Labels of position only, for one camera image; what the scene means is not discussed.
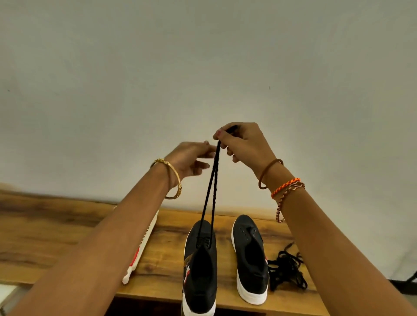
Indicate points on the white plastic lattice basket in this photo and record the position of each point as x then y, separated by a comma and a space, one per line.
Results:
146, 241

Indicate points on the person's left hand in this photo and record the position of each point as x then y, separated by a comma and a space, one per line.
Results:
186, 159

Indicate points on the black shoelace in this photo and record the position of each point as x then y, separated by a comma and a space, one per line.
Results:
286, 267
281, 277

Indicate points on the person's left forearm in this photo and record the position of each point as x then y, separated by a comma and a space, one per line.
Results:
91, 260

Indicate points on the white box under table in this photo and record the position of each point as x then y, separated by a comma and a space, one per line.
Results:
8, 294

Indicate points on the person's right hand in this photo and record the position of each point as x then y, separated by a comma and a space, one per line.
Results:
251, 146

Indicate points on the person's right forearm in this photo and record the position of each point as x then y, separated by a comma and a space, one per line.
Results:
345, 260

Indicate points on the black band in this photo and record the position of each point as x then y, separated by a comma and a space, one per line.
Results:
214, 176

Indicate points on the black sneaker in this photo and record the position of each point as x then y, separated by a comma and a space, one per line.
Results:
202, 280
251, 260

